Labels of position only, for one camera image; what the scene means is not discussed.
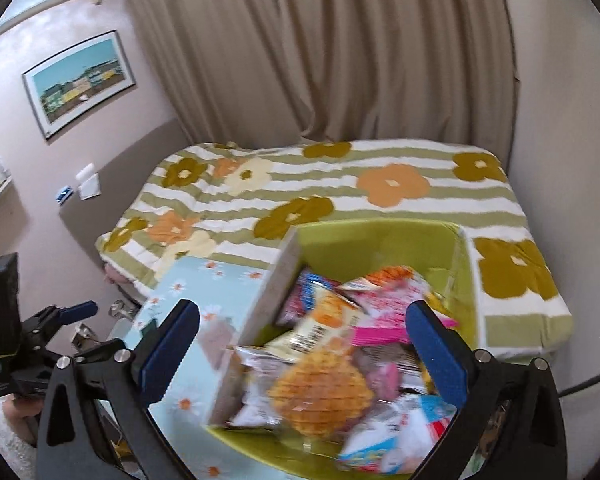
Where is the white wall switch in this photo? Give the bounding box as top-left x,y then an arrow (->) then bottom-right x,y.
74,162 -> 102,200

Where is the beige curtain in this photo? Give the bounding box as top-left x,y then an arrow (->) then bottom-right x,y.
122,0 -> 520,150

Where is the green storage box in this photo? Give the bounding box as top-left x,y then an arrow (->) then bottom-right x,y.
206,219 -> 482,480

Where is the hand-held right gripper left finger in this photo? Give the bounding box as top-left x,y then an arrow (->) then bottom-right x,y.
36,299 -> 202,480

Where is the brown headboard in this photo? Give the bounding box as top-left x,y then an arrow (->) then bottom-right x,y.
59,119 -> 192,273

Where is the framed wall picture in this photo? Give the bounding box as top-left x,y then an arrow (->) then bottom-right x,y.
21,30 -> 137,141

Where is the pile of snack packets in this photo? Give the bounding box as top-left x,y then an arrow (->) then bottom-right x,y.
227,265 -> 460,477

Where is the black cable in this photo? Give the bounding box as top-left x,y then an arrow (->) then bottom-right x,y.
554,359 -> 600,397

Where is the person's left forearm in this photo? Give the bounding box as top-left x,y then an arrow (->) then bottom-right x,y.
0,393 -> 44,472

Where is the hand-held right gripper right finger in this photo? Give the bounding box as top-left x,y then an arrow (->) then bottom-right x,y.
404,299 -> 569,480

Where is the striped flower blanket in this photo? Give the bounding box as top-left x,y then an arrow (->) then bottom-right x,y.
95,137 -> 575,362

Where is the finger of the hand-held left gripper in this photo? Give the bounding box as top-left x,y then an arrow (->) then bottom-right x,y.
72,337 -> 127,362
22,301 -> 100,347

